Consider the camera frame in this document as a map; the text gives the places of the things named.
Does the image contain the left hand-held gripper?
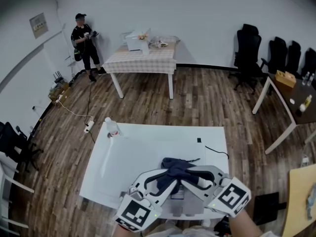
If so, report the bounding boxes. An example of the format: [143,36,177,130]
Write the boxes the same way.
[113,168,178,233]

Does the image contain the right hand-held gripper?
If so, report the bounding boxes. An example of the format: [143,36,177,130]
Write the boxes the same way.
[180,164,252,217]

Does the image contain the dark grey wiping cloth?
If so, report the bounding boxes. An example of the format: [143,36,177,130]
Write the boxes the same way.
[155,157,202,195]

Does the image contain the person's right forearm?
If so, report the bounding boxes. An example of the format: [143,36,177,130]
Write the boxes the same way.
[228,209,265,237]

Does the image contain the person's left forearm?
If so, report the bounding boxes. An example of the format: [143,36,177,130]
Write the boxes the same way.
[112,223,146,237]

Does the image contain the person in white shirt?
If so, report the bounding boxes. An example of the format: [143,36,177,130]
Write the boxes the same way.
[140,220,282,237]

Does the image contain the clear water bottle red label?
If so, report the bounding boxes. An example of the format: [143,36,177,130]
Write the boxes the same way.
[105,117,124,138]

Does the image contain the yellow table black base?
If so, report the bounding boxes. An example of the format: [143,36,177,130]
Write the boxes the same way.
[253,163,316,237]

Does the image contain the grey blue elongated object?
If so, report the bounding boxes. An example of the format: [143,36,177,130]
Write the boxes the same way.
[306,183,316,220]

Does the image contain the checkered cloth covered table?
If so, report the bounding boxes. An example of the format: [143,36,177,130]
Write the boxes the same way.
[102,36,181,100]

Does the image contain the dark brown table white legs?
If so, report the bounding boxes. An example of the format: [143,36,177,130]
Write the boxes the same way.
[251,73,316,155]

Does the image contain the cardboard box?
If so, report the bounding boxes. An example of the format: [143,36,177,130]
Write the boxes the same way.
[274,70,296,91]
[48,82,72,108]

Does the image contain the row of black office chairs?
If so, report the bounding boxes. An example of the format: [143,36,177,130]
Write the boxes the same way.
[233,23,316,94]

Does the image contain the clear plastic food tray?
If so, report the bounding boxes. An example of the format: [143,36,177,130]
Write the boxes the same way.
[148,35,181,50]

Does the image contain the white box appliance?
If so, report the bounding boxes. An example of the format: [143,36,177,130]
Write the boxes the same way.
[124,28,152,56]

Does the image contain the black swivel desk chair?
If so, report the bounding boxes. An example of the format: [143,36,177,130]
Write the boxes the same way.
[0,121,44,174]

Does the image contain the thin black cable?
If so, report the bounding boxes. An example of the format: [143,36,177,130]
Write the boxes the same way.
[204,144,230,159]

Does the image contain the black waist recorder box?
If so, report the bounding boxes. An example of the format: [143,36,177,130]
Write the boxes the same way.
[213,216,232,237]

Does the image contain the black floor cable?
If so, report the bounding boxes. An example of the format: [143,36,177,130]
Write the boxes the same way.
[86,81,97,144]

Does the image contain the white floor cable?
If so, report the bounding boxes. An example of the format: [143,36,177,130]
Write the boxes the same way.
[56,99,95,126]

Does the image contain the beige wall notice panel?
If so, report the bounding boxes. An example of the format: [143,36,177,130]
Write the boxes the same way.
[29,12,48,40]

